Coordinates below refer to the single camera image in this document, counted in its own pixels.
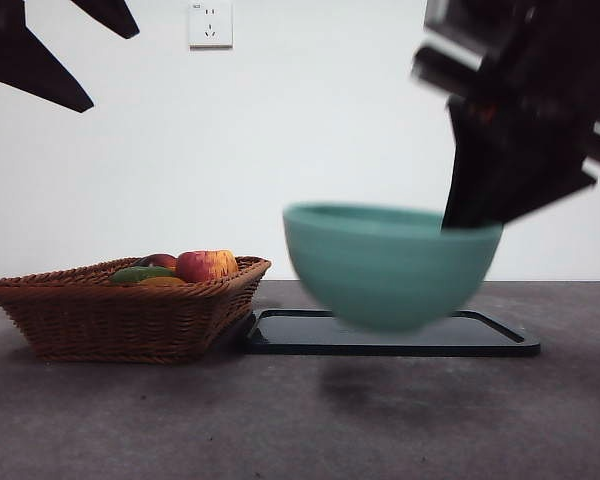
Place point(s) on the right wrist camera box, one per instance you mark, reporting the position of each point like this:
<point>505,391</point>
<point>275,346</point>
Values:
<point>455,25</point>

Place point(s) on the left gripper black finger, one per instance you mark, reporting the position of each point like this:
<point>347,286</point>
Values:
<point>20,60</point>
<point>115,17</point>

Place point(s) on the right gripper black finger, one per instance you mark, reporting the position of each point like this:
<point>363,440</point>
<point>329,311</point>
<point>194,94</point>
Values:
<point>467,170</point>
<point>535,175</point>

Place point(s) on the white wall socket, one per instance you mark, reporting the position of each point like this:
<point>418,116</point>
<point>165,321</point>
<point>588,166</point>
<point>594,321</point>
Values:
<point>210,25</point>

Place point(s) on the brown wicker basket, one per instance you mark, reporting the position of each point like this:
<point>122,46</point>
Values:
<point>115,320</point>

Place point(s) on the dark red fruit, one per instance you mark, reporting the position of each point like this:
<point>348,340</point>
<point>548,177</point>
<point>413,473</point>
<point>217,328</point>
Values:
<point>159,261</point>

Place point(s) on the green fruit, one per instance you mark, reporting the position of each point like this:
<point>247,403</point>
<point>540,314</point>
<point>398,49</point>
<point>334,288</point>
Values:
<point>135,274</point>

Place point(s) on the orange-brown kiwi fruit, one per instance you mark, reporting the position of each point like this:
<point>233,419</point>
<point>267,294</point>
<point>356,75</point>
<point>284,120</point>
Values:
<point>162,281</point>

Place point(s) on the black rectangular tray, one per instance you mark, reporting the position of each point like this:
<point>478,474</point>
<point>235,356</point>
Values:
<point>290,337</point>

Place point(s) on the teal ceramic bowl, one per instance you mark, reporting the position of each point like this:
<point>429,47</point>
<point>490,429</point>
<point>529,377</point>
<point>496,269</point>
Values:
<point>385,270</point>

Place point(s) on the red and yellow apple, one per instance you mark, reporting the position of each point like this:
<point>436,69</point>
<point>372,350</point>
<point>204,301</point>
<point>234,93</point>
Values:
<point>202,266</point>

